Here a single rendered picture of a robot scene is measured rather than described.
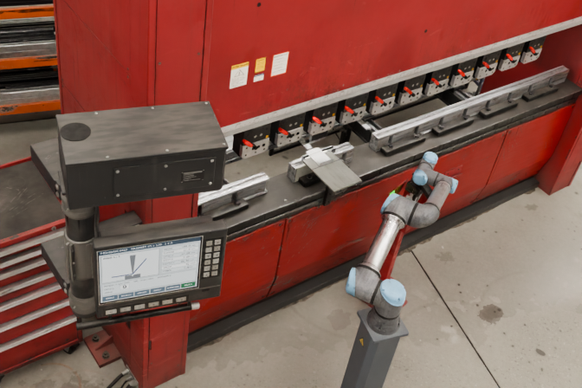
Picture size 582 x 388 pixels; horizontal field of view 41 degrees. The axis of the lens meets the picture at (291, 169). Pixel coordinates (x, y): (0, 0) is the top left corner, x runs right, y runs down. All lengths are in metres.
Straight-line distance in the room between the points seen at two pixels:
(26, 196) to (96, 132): 1.28
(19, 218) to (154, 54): 1.20
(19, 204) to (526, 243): 3.29
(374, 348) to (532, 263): 1.98
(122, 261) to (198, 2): 0.91
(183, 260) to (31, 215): 1.08
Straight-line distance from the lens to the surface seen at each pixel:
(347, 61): 3.66
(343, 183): 3.83
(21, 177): 3.78
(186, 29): 2.71
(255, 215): 3.75
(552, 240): 5.52
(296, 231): 4.05
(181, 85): 2.83
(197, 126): 2.49
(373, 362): 3.64
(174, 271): 2.73
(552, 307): 5.07
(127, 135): 2.44
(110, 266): 2.65
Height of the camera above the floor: 3.46
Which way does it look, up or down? 40 degrees down
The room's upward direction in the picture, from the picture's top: 10 degrees clockwise
